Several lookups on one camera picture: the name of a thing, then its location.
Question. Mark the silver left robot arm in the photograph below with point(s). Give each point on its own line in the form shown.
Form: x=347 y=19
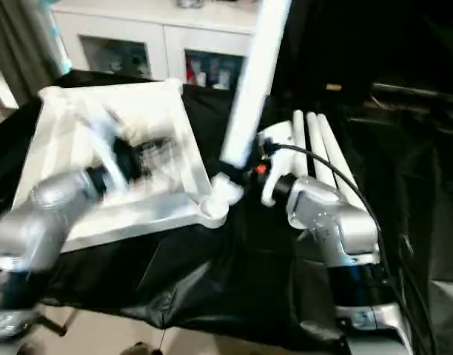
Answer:
x=34 y=225

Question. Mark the white cabinet with glass doors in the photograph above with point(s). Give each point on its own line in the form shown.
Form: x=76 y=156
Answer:
x=156 y=40

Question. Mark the red object behind glass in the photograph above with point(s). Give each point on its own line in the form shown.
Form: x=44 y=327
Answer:
x=192 y=72

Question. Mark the grey curtain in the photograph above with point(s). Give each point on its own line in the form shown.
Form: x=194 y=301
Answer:
x=15 y=51

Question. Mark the white plastic table top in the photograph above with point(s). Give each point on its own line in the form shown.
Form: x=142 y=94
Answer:
x=82 y=111

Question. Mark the teal patterned hanging cloth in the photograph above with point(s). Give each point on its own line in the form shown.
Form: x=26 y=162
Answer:
x=58 y=37

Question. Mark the white plastic table leg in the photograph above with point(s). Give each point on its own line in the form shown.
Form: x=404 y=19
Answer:
x=298 y=137
x=252 y=92
x=334 y=151
x=315 y=140

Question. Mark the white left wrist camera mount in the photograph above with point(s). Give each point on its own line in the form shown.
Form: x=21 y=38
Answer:
x=104 y=148

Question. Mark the black mat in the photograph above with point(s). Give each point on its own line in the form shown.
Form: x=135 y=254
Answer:
x=211 y=266

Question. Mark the small tan label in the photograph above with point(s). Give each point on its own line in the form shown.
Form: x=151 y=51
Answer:
x=333 y=87

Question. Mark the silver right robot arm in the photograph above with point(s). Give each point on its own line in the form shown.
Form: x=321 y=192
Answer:
x=337 y=222

